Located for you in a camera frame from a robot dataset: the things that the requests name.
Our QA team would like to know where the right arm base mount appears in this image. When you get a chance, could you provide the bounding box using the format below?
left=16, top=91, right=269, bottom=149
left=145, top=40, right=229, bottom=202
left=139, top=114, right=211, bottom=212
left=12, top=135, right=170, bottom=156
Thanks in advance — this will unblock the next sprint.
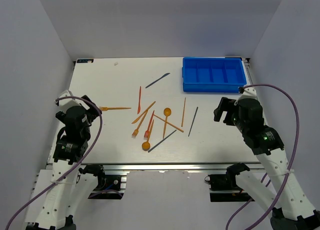
left=204, top=163, right=251, bottom=202

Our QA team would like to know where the aluminium table rail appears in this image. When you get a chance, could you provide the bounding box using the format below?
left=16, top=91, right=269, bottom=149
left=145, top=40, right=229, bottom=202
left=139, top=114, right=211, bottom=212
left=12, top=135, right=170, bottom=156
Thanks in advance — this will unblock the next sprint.
left=47, top=162, right=266, bottom=172

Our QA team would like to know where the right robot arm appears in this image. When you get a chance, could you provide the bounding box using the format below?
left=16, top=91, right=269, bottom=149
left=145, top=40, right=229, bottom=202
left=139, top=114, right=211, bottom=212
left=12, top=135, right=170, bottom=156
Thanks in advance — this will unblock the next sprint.
left=213, top=97, right=320, bottom=229

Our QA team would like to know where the dark label sticker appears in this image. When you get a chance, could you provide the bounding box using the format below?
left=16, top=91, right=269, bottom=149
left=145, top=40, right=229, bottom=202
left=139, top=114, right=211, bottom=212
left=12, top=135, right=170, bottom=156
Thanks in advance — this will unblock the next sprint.
left=76, top=59, right=94, bottom=64

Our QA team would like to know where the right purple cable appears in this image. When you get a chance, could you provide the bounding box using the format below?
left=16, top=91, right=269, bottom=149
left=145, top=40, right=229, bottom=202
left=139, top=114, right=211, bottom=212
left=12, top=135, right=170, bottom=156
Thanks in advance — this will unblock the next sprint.
left=225, top=83, right=300, bottom=230

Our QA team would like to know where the orange plastic knife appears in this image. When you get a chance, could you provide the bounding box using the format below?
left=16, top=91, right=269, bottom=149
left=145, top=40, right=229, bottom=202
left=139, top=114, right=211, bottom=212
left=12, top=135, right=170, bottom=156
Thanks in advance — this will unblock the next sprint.
left=132, top=101, right=156, bottom=124

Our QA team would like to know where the orange plastic fork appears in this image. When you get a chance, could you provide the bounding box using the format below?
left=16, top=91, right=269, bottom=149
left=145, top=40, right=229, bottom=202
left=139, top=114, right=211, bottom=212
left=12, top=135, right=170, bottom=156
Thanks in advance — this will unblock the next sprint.
left=131, top=111, right=148, bottom=138

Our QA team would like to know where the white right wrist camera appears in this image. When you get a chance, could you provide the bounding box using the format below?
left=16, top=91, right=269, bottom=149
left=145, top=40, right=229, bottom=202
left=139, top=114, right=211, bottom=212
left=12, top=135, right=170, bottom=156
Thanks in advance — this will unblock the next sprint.
left=238, top=87, right=258, bottom=101

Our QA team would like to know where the orange chopstick diagonal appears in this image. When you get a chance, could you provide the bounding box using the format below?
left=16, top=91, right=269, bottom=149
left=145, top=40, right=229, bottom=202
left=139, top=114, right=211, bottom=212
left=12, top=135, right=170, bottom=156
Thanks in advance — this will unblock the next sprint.
left=154, top=114, right=184, bottom=133

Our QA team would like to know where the blue compartment tray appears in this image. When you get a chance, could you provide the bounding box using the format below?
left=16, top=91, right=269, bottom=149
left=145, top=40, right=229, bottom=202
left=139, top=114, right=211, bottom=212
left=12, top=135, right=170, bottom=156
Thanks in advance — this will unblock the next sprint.
left=182, top=57, right=247, bottom=93

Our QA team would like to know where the yellow fork near left arm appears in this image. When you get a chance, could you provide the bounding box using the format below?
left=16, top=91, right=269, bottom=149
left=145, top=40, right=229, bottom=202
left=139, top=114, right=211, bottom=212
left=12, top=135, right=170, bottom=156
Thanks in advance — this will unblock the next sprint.
left=99, top=107, right=131, bottom=111

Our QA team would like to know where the orange chopstick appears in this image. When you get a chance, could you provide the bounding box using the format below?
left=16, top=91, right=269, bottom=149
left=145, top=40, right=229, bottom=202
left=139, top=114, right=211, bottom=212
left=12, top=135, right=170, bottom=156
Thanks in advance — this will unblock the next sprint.
left=181, top=97, right=186, bottom=127

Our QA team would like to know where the dark blue chopstick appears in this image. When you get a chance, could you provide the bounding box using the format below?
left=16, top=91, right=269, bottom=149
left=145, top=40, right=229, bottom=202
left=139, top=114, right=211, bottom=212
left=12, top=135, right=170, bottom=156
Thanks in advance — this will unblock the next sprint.
left=147, top=130, right=177, bottom=153
left=188, top=106, right=199, bottom=137

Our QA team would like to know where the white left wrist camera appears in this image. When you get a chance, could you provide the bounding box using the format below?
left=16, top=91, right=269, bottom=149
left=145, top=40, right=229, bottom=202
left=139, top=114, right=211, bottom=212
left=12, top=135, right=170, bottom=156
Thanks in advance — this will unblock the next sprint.
left=55, top=90, right=81, bottom=107

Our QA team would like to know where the dark blue plastic knife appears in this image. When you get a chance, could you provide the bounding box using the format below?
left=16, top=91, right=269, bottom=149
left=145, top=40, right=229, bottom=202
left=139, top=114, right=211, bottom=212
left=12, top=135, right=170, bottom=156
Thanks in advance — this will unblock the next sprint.
left=145, top=73, right=171, bottom=89

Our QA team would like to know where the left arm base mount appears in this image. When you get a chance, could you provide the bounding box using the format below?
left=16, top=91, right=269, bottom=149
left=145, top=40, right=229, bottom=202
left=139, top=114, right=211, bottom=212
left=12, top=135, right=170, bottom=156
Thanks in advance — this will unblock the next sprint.
left=78, top=164, right=124, bottom=200

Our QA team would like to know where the red plastic fork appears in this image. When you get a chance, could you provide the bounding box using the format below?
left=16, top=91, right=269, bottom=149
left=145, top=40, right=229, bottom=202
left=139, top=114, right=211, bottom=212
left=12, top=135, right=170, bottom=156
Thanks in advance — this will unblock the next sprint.
left=144, top=111, right=155, bottom=139

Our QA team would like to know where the red plastic knife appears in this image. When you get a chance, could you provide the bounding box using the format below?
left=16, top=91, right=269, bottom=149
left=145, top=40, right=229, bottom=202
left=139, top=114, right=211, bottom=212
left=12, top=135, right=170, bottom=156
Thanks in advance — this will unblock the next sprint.
left=137, top=86, right=142, bottom=114

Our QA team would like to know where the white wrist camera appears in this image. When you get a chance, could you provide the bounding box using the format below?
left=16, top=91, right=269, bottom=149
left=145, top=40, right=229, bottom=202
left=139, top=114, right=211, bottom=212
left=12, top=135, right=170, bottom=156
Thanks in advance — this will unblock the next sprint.
left=55, top=90, right=81, bottom=107
left=238, top=87, right=258, bottom=101

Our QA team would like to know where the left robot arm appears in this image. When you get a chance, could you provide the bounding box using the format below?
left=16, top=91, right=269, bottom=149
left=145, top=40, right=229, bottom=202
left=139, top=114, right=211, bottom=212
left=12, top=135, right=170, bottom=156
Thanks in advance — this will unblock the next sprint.
left=26, top=90, right=106, bottom=229

